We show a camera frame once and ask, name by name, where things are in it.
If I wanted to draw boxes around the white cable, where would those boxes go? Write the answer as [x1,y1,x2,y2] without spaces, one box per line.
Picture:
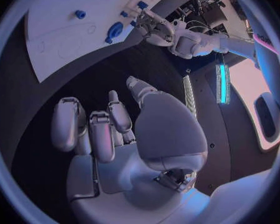
[185,21,216,36]

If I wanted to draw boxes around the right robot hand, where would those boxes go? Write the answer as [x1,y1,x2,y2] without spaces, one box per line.
[51,76,211,224]

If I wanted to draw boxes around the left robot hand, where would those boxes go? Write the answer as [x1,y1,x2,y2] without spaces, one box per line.
[135,9,176,47]

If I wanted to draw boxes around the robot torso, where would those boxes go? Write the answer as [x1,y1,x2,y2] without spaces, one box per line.
[230,0,280,154]

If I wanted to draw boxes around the blue gear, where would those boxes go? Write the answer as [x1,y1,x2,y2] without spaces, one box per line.
[104,21,125,44]

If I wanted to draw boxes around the glowing light bar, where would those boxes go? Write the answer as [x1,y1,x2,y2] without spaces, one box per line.
[215,63,232,106]

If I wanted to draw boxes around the white task board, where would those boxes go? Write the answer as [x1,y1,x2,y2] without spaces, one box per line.
[24,0,156,84]

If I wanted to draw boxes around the blue short cylinder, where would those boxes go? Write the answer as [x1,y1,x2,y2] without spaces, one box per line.
[74,9,87,20]

